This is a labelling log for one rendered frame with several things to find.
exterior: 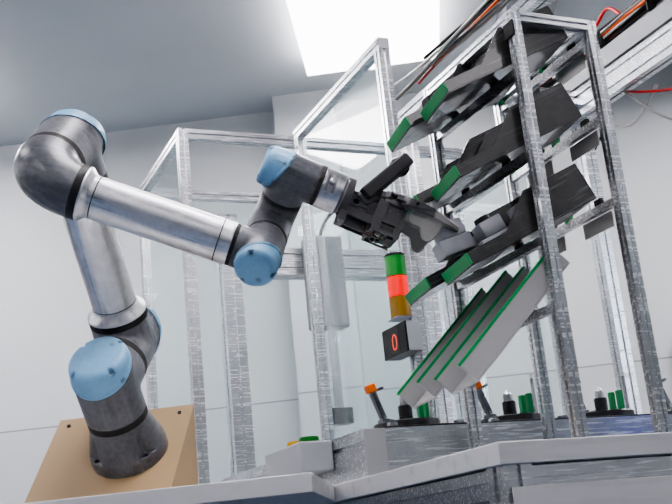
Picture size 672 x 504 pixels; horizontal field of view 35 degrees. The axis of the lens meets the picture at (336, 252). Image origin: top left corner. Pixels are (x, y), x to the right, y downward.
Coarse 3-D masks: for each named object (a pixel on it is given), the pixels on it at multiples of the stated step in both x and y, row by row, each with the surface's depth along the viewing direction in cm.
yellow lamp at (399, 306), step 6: (390, 300) 248; (396, 300) 246; (402, 300) 246; (390, 306) 247; (396, 306) 246; (402, 306) 246; (408, 306) 246; (390, 312) 248; (396, 312) 246; (402, 312) 245; (408, 312) 246
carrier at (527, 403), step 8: (504, 392) 230; (504, 400) 229; (512, 400) 229; (520, 400) 232; (528, 400) 230; (504, 408) 229; (512, 408) 228; (520, 408) 232; (528, 408) 229; (536, 408) 225; (488, 416) 226; (496, 416) 223; (504, 416) 222; (512, 416) 222; (520, 416) 222; (528, 416) 222; (536, 416) 224
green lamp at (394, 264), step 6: (384, 258) 251; (390, 258) 249; (396, 258) 249; (402, 258) 250; (390, 264) 249; (396, 264) 249; (402, 264) 249; (390, 270) 249; (396, 270) 248; (402, 270) 249
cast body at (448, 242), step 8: (456, 224) 188; (440, 232) 187; (448, 232) 187; (456, 232) 187; (464, 232) 188; (440, 240) 188; (448, 240) 186; (456, 240) 187; (464, 240) 187; (472, 240) 188; (432, 248) 190; (440, 248) 186; (448, 248) 186; (456, 248) 186; (464, 248) 187; (472, 248) 189; (440, 256) 187; (448, 256) 186; (456, 256) 190
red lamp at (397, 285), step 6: (390, 276) 248; (396, 276) 248; (402, 276) 248; (390, 282) 248; (396, 282) 247; (402, 282) 248; (390, 288) 248; (396, 288) 247; (402, 288) 247; (408, 288) 249; (390, 294) 248; (396, 294) 247; (402, 294) 247
